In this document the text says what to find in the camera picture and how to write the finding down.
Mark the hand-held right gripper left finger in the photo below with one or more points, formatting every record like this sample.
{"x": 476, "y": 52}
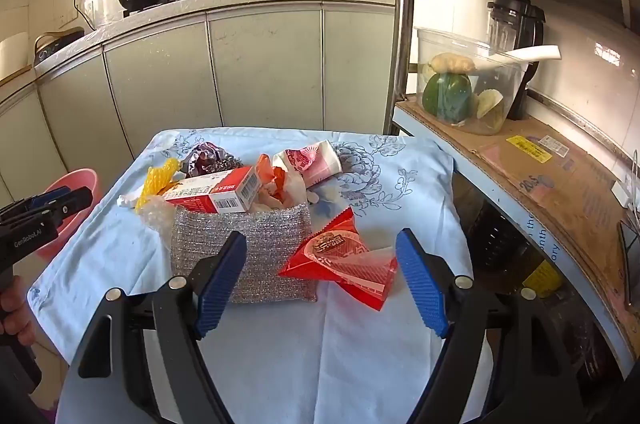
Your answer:
{"x": 220, "y": 289}

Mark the yellow package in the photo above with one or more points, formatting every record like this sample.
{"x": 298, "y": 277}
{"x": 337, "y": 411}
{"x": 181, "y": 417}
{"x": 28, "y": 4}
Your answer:
{"x": 542, "y": 279}

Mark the person's left hand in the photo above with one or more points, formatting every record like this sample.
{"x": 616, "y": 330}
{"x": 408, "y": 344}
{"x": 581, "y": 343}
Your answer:
{"x": 22, "y": 314}

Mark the dark electric cooker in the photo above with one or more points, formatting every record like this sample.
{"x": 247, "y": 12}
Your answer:
{"x": 57, "y": 44}

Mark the clear plastic wrap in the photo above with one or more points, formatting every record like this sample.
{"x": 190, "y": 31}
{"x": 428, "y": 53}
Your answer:
{"x": 155, "y": 216}

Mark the pink plastic bucket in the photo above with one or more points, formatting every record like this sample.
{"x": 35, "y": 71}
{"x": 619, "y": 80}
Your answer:
{"x": 75, "y": 178}

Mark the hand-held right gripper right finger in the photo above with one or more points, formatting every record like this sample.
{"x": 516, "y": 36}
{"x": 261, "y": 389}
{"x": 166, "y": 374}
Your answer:
{"x": 422, "y": 284}

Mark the green bell pepper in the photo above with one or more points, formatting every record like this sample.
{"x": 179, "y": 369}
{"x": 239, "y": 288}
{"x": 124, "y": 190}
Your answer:
{"x": 447, "y": 99}

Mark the purple foil wrapper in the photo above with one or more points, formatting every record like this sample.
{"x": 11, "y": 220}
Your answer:
{"x": 202, "y": 156}

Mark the brown cardboard sheet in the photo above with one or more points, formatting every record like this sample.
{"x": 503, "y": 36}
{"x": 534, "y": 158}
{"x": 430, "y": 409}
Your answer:
{"x": 550, "y": 184}

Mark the white ladle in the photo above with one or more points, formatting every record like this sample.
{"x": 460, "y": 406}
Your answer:
{"x": 535, "y": 53}

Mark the metal shelf rack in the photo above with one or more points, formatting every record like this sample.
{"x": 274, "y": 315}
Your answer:
{"x": 400, "y": 4}

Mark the white rice cooker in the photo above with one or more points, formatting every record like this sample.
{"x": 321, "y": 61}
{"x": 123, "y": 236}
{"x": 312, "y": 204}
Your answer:
{"x": 12, "y": 54}

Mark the silver scouring pad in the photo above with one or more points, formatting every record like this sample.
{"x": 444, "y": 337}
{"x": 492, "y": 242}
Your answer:
{"x": 270, "y": 249}

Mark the red snack wrapper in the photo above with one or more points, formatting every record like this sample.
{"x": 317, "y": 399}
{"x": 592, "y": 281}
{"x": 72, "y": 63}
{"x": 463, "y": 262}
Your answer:
{"x": 330, "y": 254}

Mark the yellow foam net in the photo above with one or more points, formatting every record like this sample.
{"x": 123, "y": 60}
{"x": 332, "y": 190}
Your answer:
{"x": 155, "y": 181}

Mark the clear plastic container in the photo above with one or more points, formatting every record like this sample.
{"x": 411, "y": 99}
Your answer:
{"x": 450, "y": 44}

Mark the pink patterned paper cup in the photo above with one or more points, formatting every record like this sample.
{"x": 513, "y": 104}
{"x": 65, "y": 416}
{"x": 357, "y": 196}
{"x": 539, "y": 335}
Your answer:
{"x": 315, "y": 164}

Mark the light blue floral cloth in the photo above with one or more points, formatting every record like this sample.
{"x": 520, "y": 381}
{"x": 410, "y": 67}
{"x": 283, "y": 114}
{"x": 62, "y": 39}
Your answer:
{"x": 300, "y": 354}

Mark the grey kitchen cabinet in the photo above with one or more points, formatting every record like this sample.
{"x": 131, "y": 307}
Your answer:
{"x": 260, "y": 69}

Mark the red and white medicine box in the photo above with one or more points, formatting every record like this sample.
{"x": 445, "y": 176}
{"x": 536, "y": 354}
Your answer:
{"x": 220, "y": 191}

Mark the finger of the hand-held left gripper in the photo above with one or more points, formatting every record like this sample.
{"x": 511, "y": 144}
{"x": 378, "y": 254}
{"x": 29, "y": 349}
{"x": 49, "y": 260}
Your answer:
{"x": 47, "y": 196}
{"x": 75, "y": 200}

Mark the pale cabbage piece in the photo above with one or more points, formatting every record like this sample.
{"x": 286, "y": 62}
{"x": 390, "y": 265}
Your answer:
{"x": 490, "y": 104}

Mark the orange and white plastic bag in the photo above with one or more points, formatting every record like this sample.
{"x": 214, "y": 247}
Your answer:
{"x": 277, "y": 191}

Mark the black blender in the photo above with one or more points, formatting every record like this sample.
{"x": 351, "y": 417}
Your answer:
{"x": 520, "y": 14}

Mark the steel wool scourer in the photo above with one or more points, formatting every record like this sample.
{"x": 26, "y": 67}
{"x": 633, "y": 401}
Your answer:
{"x": 226, "y": 166}

